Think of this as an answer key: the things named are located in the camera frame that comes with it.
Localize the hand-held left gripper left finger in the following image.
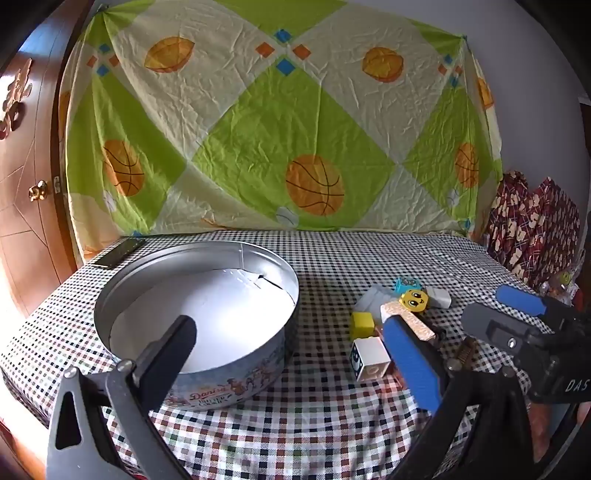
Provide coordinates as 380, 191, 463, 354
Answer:
45, 315, 198, 480

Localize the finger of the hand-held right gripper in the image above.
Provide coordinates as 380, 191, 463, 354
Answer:
462, 302, 552, 367
496, 285, 578, 326

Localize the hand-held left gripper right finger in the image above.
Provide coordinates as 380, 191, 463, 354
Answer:
382, 316, 536, 480

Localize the white sticker toy block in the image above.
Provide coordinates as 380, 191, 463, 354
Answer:
349, 336, 393, 381

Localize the white box with glitter edge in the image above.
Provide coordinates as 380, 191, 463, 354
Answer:
379, 300, 437, 342

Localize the yellow toy block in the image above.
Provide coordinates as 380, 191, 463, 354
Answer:
351, 311, 376, 340

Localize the yellow face toy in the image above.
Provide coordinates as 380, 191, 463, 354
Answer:
399, 288, 432, 313

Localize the clear plastic box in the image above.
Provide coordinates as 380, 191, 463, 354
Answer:
355, 285, 398, 320

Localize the round metal cookie tin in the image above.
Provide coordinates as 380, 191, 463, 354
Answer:
93, 241, 301, 409

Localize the smiley print bag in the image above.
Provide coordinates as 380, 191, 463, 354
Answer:
540, 263, 578, 305

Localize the small white block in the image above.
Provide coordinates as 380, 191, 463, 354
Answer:
425, 286, 453, 309

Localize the red patterned cloth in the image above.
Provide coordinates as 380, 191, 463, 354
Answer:
485, 170, 581, 289

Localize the black smartphone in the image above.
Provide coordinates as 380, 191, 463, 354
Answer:
91, 237, 146, 270

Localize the checkered tablecloth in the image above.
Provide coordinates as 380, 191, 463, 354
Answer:
0, 229, 559, 480

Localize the brown wooden door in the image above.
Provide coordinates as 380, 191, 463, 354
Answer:
0, 0, 98, 319

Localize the green ball-print bed sheet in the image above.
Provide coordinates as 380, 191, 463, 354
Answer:
59, 0, 504, 261

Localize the dark door ornament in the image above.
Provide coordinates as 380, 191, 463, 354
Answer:
0, 58, 34, 139

